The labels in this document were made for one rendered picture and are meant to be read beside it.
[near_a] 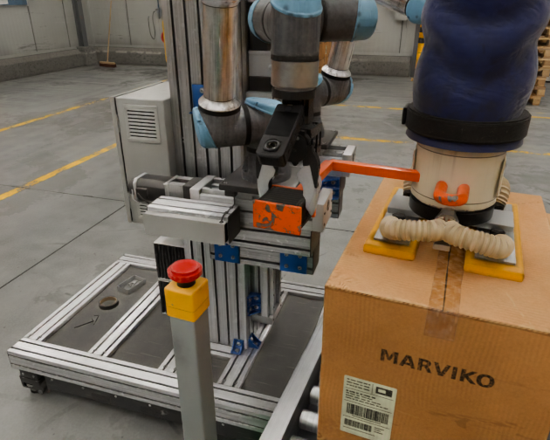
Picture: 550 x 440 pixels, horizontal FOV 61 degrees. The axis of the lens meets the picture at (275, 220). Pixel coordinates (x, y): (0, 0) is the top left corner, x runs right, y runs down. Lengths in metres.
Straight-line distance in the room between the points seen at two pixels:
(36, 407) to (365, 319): 1.71
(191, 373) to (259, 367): 0.88
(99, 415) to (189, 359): 1.15
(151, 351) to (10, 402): 0.63
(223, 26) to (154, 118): 0.54
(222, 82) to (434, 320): 0.78
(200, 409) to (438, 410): 0.52
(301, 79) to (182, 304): 0.51
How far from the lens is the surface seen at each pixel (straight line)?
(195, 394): 1.14
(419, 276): 0.91
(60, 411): 2.26
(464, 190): 0.93
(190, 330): 1.02
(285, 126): 0.74
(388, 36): 11.04
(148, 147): 1.70
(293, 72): 0.74
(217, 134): 1.31
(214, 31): 1.23
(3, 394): 2.44
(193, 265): 0.97
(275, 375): 1.92
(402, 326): 0.86
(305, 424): 1.33
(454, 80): 0.91
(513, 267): 0.96
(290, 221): 0.78
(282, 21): 0.74
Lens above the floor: 1.53
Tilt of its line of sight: 25 degrees down
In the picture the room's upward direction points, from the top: straight up
